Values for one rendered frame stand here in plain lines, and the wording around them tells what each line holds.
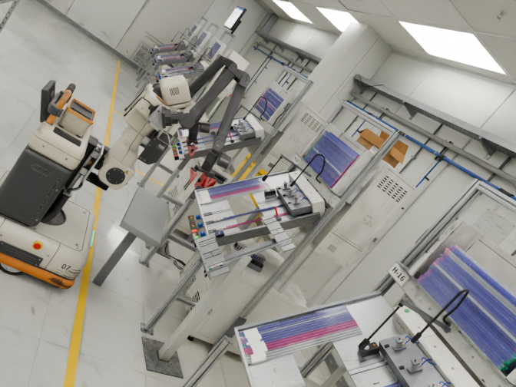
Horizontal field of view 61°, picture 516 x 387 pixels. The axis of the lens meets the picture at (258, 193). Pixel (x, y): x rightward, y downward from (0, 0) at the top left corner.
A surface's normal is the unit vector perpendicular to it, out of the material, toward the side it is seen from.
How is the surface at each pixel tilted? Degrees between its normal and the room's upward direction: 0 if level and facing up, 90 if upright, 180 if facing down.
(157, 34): 90
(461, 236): 90
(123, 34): 90
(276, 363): 44
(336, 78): 90
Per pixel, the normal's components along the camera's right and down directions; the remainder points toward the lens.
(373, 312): -0.09, -0.88
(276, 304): 0.25, 0.43
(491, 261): -0.75, -0.48
